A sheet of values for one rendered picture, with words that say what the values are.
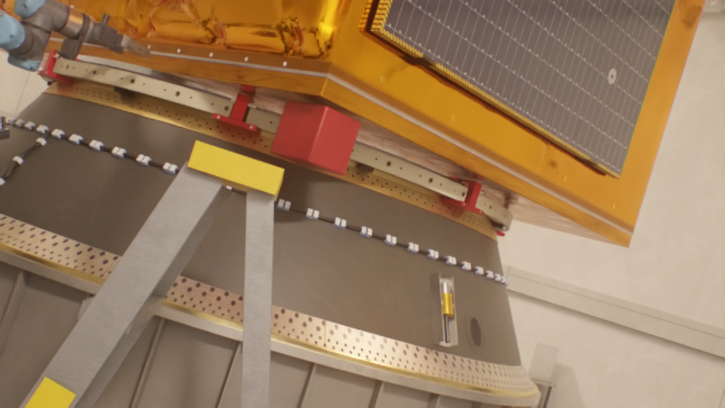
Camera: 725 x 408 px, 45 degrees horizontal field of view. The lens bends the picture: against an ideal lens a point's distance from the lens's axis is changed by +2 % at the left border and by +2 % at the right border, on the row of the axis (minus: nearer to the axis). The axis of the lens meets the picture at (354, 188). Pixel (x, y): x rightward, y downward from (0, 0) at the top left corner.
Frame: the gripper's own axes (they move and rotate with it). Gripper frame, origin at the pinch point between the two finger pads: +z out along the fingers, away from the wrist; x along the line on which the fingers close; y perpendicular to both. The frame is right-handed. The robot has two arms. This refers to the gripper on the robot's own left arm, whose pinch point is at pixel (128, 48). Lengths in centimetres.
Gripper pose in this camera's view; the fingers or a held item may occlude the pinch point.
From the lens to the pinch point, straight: 252.2
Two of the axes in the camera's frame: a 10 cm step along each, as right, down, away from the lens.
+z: 6.5, 2.6, 7.2
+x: -7.0, -1.8, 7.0
